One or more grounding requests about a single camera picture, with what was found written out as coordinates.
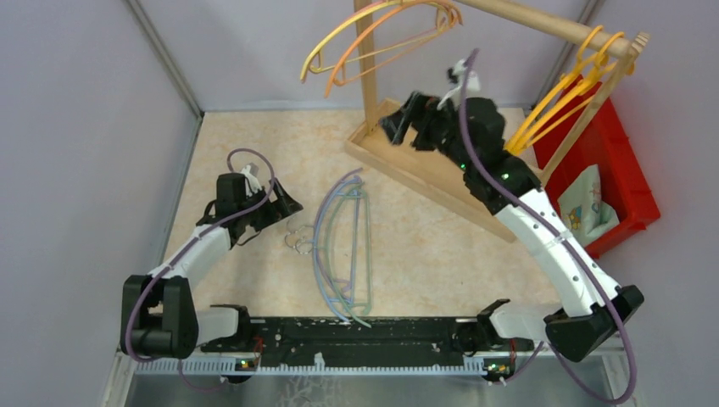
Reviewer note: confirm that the wooden hanger rack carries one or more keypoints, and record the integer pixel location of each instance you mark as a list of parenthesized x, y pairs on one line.
[(578, 96)]

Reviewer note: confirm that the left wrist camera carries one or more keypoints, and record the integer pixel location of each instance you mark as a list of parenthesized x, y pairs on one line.
[(250, 174)]

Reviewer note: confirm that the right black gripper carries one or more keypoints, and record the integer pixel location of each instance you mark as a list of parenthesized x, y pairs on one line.
[(420, 111)]

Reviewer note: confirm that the purple hanger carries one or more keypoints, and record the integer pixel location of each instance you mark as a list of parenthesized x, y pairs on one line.
[(316, 247)]

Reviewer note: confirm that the blue hanger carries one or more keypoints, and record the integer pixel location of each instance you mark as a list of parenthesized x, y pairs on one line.
[(321, 269)]

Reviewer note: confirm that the printed cloth in bin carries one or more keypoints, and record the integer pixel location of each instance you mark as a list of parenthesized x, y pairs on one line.
[(583, 209)]

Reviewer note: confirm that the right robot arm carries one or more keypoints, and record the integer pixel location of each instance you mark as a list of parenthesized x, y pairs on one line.
[(593, 306)]

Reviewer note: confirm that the red plastic bin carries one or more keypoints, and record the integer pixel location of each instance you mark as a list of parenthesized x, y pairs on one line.
[(623, 186)]

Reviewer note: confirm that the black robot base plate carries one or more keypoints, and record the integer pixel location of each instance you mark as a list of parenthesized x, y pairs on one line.
[(383, 342)]

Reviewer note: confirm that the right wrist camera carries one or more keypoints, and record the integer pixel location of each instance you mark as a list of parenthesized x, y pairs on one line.
[(460, 75)]

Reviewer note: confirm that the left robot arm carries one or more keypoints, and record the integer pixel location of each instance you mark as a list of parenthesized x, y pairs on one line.
[(158, 317)]

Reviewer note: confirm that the orange hanger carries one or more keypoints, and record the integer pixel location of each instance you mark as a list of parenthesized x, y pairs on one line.
[(354, 47)]

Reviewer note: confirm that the green hanger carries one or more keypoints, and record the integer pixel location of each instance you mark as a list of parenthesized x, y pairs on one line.
[(349, 296)]

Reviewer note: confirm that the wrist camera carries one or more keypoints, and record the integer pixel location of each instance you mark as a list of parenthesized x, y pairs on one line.
[(250, 174), (460, 75)]

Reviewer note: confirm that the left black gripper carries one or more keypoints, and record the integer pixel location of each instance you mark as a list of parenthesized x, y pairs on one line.
[(275, 210)]

